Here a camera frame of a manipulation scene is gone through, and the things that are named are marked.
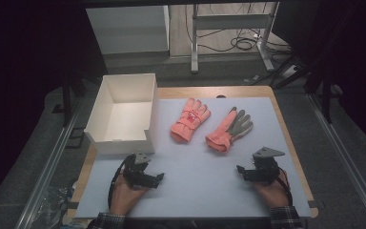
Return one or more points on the aluminium rail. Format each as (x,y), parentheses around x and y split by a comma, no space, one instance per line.
(49,168)
(346,159)

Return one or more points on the white power strip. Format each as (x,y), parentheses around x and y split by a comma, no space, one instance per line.
(289,71)

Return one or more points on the black stand leg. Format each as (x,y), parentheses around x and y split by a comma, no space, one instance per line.
(66,101)
(327,101)

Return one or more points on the pink glove with grey palm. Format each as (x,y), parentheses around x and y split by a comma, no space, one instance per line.
(222,135)

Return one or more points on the pink glove with red label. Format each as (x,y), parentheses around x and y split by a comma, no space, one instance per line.
(187,122)

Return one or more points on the white cabinet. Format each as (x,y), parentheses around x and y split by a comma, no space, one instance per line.
(130,31)

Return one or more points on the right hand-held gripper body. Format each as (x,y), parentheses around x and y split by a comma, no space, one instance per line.
(265,168)

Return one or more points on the person's left hand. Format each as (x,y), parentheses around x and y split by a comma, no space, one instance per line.
(125,197)

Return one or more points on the person's right hand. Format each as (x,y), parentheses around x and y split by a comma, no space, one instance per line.
(273,194)

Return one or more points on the white box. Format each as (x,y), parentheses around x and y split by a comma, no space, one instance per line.
(124,117)

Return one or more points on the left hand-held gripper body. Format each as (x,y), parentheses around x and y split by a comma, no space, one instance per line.
(135,173)

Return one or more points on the white metal desk frame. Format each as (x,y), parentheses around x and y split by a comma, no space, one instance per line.
(232,22)

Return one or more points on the light blue table mat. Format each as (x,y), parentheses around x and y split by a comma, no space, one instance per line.
(187,187)

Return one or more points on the clear plastic bag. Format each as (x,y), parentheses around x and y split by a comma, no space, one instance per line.
(55,206)

